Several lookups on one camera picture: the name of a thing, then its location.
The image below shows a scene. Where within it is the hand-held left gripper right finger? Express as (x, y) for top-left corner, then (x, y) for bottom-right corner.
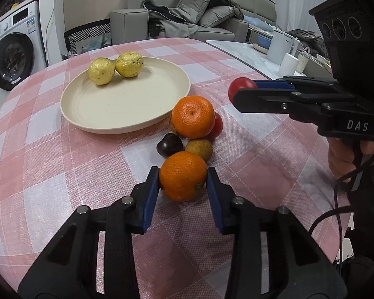
(206, 167), (347, 299)

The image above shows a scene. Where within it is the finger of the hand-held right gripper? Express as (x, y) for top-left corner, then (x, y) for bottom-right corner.
(233, 88), (356, 123)
(255, 75), (347, 94)

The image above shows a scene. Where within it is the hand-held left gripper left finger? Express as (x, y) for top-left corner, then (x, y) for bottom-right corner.
(18, 166), (161, 299)

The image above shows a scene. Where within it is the red tomato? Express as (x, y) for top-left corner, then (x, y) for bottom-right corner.
(206, 112), (223, 141)
(228, 77), (259, 101)

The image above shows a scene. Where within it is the orange mandarin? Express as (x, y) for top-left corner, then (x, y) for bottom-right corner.
(172, 96), (216, 140)
(159, 151), (208, 202)

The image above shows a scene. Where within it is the brown longan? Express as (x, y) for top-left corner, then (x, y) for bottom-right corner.
(185, 139), (213, 163)

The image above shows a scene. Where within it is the dark purple plum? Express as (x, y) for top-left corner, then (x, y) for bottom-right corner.
(156, 133), (184, 158)

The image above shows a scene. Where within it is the cream round plate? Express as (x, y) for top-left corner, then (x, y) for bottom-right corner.
(60, 57), (191, 135)

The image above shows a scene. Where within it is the person's right hand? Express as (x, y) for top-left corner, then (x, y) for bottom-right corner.
(328, 137), (374, 179)

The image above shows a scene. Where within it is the white cup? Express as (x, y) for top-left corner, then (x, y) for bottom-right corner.
(278, 53), (300, 75)

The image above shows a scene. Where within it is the white kettle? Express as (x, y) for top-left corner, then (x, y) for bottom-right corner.
(266, 29), (300, 65)

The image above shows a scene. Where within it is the marble coffee table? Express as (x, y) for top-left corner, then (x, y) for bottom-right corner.
(206, 39), (334, 80)

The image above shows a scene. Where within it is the dark jacket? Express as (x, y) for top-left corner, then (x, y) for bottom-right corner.
(287, 29), (329, 58)

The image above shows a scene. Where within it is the grey pillow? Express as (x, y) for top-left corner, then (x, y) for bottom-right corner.
(176, 0), (212, 24)
(199, 5), (237, 28)

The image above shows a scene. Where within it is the pink checked tablecloth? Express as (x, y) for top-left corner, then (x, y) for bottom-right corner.
(0, 37), (356, 299)

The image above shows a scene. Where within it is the grey hooded garment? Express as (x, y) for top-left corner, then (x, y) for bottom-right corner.
(157, 6), (200, 39)

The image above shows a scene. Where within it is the black jacket white piping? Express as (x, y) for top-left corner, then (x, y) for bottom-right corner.
(143, 0), (177, 37)

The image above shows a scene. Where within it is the yellow guava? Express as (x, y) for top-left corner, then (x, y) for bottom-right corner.
(115, 52), (144, 78)
(88, 58), (115, 86)

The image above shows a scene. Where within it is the grey sofa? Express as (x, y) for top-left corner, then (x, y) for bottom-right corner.
(109, 0), (276, 46)

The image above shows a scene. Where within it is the blue grey plastic bag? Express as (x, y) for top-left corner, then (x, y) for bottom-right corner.
(79, 34), (113, 54)

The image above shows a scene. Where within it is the black patterned storage basket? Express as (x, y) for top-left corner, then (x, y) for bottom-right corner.
(64, 19), (113, 60)

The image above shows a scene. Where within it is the white washing machine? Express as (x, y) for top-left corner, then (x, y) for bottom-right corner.
(0, 0), (48, 91)

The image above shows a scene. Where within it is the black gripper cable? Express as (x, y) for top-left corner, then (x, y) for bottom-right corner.
(308, 143), (374, 287)

